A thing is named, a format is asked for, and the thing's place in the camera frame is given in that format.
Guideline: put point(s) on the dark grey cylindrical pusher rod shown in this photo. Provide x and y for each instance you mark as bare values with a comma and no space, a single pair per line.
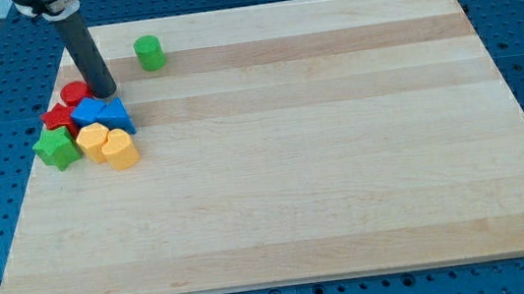
84,52

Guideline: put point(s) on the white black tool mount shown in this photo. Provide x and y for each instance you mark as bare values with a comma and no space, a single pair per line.
48,9

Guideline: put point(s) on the red cylinder block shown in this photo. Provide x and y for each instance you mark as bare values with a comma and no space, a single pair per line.
74,92

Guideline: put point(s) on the blue cube block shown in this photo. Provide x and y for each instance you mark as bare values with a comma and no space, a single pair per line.
86,111

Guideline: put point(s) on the green cylinder block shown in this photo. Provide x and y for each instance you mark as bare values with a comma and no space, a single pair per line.
149,52

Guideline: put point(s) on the blue triangle block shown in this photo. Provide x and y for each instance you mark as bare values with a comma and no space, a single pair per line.
115,116

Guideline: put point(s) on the red star block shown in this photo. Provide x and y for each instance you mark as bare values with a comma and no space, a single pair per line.
60,116

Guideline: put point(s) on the yellow hexagon block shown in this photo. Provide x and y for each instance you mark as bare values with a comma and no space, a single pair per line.
91,139

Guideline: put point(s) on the green star block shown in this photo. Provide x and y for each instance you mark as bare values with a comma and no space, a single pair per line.
57,148

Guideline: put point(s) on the yellow heart block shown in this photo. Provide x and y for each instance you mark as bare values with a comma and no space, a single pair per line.
119,150

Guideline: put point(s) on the light wooden board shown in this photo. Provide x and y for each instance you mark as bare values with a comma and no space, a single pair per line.
286,143

